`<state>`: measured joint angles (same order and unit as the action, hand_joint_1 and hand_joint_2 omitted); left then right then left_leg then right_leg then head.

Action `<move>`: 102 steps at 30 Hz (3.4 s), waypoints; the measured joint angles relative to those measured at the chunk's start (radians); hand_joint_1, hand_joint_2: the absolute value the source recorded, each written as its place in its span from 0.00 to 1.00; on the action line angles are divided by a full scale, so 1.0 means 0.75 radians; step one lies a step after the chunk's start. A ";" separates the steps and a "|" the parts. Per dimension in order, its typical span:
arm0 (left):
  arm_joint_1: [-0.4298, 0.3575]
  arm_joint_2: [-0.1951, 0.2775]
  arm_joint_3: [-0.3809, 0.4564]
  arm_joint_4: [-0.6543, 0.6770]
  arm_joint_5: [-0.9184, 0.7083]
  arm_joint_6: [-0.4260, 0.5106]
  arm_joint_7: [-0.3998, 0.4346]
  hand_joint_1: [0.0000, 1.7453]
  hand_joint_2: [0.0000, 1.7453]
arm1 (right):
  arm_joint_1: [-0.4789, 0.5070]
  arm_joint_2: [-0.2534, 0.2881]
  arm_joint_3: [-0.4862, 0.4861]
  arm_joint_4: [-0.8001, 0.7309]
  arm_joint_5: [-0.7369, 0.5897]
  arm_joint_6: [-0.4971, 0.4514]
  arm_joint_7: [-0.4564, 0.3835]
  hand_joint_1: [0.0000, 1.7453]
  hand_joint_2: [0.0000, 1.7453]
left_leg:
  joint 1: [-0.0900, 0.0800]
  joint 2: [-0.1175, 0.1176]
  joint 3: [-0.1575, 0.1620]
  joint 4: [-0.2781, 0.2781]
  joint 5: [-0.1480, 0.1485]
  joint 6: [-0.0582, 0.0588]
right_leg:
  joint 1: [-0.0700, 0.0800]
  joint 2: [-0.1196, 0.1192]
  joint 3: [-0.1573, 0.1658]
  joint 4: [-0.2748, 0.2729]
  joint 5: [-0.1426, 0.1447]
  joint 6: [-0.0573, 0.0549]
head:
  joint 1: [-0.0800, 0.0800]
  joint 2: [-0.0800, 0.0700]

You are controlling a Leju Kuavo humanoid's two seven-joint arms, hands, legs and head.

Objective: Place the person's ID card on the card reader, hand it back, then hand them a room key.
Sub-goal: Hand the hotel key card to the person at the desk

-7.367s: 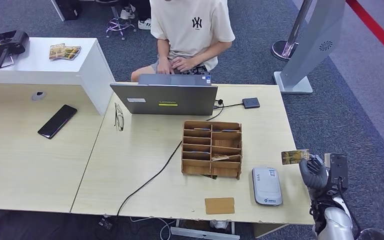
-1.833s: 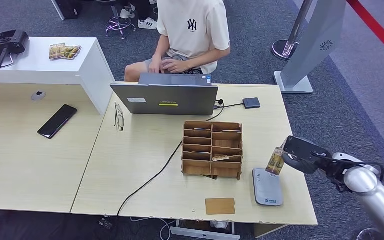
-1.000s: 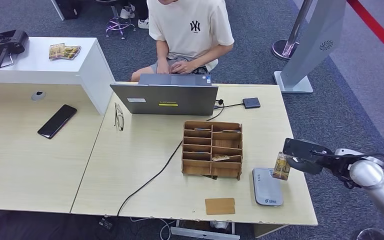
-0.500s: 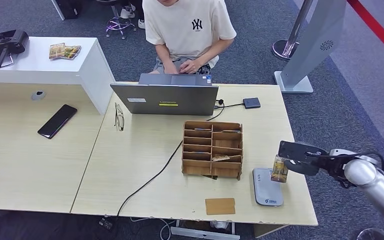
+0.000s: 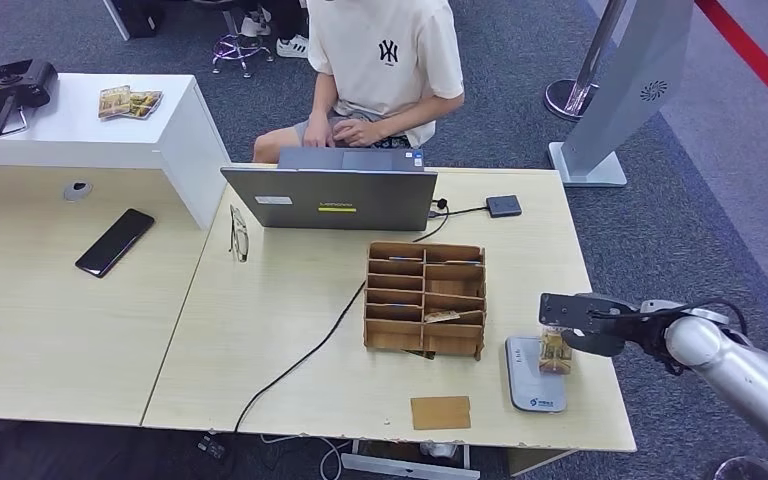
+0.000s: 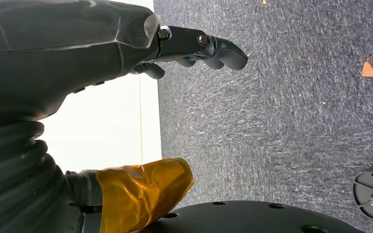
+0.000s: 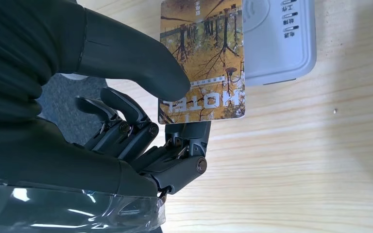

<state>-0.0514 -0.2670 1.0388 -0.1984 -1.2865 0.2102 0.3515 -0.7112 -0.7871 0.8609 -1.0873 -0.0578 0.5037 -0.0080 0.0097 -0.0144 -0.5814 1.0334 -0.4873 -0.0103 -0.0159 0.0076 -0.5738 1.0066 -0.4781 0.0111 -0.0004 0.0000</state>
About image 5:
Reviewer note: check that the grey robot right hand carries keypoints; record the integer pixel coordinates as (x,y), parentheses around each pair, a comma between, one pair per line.
(596,343)

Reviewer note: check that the person's right hand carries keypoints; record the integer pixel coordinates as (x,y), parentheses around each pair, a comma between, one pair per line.
(318,132)

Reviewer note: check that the person's left hand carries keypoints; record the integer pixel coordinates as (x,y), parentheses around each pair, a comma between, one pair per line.
(357,132)

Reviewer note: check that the yellow picture ID card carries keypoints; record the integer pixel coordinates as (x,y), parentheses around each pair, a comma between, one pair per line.
(555,358)

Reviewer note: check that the person's left forearm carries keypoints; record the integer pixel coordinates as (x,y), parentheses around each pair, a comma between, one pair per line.
(417,116)

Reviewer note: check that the person's right forearm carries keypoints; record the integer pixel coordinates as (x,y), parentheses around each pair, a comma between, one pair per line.
(326,99)

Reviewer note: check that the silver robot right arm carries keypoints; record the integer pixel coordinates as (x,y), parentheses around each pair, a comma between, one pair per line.
(742,378)

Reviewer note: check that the person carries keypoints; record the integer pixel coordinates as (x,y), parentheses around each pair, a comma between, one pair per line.
(384,66)
(288,46)

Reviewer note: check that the grey white card reader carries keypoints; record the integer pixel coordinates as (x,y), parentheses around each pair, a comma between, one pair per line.
(530,391)

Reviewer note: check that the tan card in slot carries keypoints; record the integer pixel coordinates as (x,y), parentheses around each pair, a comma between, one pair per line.
(442,317)

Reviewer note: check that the plain brown card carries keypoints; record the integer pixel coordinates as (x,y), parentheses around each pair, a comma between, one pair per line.
(440,413)

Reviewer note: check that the dark patterned card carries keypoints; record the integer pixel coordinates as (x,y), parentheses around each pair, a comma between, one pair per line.
(420,354)

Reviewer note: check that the wooden card organizer box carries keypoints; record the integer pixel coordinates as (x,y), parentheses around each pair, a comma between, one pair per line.
(397,331)

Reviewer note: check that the grey laptop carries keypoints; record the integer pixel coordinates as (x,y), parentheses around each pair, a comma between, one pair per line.
(331,199)

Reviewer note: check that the chrome base stool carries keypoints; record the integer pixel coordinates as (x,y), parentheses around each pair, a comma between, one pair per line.
(238,53)

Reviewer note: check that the clear eyeglasses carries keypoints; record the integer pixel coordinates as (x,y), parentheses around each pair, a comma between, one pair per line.
(239,235)

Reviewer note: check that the small dark USB hub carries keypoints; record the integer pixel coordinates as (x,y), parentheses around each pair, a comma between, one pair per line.
(504,206)

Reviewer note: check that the round black base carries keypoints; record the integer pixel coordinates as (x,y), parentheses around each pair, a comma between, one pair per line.
(755,469)

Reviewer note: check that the black cabinet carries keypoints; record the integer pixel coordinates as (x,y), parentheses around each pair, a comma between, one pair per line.
(135,18)

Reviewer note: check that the white desk foot bar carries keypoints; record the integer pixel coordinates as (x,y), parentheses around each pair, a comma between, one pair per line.
(404,469)

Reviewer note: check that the black smartphone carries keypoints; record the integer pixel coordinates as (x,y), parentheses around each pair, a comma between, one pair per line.
(115,243)

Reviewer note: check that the white counter cabinet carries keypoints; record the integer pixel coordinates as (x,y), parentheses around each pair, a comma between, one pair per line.
(79,132)

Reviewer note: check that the round grey desk grommet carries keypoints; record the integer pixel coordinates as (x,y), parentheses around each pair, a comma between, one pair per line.
(77,191)

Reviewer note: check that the silver slanted kiosk stand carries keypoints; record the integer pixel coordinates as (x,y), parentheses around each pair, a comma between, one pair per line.
(622,79)

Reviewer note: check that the red barrier belt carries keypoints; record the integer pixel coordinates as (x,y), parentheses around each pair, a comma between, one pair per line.
(755,56)

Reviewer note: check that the black power strip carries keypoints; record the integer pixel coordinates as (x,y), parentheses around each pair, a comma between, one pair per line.
(212,448)

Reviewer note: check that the chrome stanchion post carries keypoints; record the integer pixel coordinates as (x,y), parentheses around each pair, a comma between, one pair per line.
(565,98)

